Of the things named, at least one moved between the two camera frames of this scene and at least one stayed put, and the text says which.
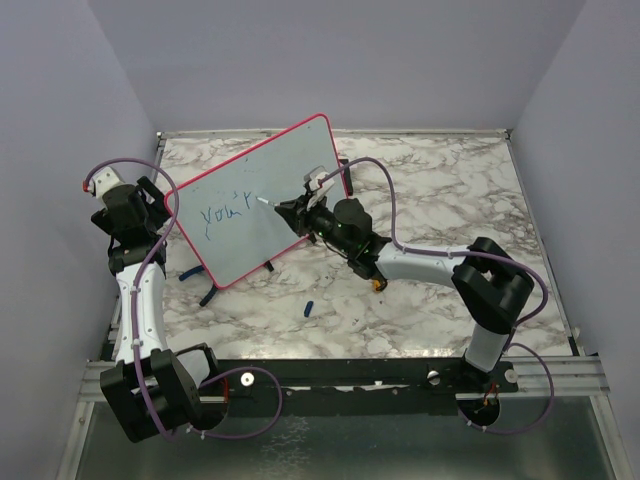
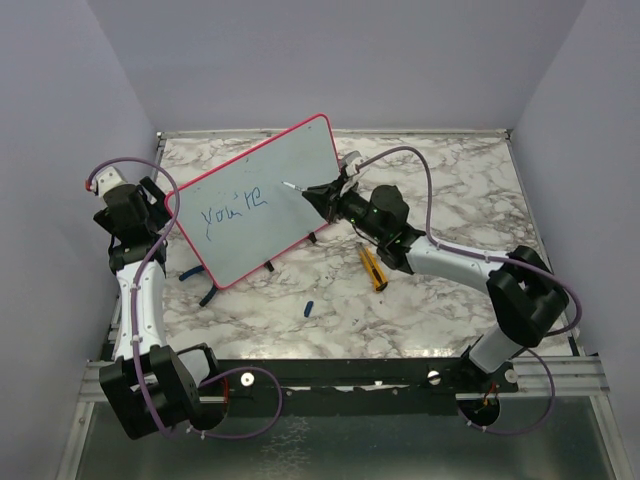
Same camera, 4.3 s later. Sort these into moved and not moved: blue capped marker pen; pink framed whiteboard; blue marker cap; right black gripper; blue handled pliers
Moved: blue capped marker pen; right black gripper
Not moved: blue handled pliers; blue marker cap; pink framed whiteboard
